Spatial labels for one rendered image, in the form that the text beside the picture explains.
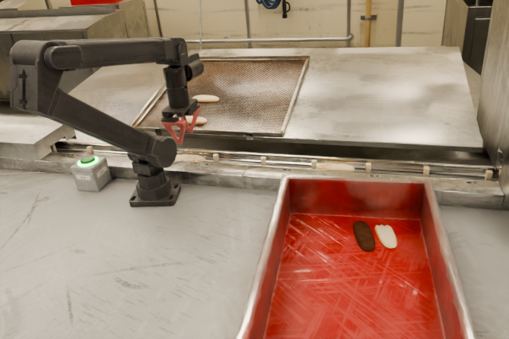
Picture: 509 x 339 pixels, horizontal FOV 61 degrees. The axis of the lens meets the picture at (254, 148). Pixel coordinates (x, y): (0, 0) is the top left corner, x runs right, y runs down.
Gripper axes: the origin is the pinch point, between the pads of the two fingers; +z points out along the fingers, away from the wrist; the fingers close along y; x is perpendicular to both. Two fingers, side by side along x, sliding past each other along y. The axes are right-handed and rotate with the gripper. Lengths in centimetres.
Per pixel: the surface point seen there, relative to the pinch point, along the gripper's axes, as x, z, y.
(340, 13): -6, 34, 371
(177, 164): 0.9, 6.7, -5.2
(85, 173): 22.8, 5.1, -16.2
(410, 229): -60, 10, -19
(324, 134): -37.6, 3.6, 12.5
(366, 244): -51, 10, -27
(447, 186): -69, 6, -6
